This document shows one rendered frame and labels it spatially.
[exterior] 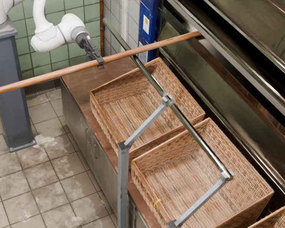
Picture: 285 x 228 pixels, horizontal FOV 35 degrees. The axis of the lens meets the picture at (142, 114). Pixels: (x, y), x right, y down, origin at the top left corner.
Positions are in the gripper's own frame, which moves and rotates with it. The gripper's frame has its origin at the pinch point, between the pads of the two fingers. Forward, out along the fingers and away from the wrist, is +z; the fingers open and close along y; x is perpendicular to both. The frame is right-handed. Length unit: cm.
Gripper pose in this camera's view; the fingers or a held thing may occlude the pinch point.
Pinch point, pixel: (99, 61)
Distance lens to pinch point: 223.3
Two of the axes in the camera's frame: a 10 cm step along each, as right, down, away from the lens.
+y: -0.4, 7.2, 7.0
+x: -8.8, 3.0, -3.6
